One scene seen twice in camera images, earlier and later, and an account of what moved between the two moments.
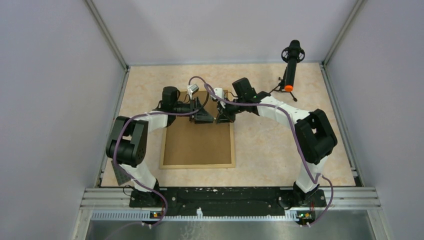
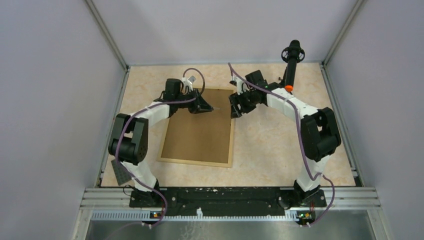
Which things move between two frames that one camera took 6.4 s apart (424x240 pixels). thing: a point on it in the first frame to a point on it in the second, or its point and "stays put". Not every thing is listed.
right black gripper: x=223 y=115 to x=235 y=100
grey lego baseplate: x=121 y=176 stays put
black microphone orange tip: x=292 y=54 stays put
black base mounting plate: x=226 y=201 stays put
